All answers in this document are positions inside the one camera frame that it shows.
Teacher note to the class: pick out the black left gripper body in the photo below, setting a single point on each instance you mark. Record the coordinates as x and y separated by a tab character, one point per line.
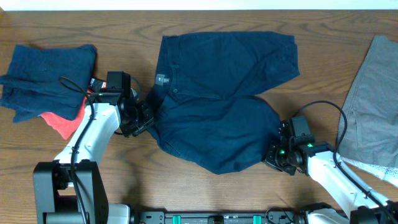
138	119

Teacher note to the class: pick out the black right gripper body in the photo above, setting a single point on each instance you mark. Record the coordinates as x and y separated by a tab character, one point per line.
280	158

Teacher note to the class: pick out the navy blue shorts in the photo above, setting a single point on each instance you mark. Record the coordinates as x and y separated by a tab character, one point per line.
206	96

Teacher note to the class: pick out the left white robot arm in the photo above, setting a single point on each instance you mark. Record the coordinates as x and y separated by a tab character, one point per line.
70	189

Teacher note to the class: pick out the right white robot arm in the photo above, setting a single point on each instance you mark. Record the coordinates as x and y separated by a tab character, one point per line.
357	200

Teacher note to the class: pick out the folded red garment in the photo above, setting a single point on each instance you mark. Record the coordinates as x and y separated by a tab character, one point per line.
63	126

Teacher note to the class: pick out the grey shorts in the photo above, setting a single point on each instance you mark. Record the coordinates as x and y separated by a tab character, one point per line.
371	108

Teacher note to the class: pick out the folded navy garment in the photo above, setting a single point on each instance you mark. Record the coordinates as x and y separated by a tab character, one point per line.
31	85

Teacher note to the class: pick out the white patterned cloth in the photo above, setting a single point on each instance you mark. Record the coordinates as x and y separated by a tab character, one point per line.
387	174

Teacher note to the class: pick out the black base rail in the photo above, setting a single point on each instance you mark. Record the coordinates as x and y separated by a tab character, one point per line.
272	215

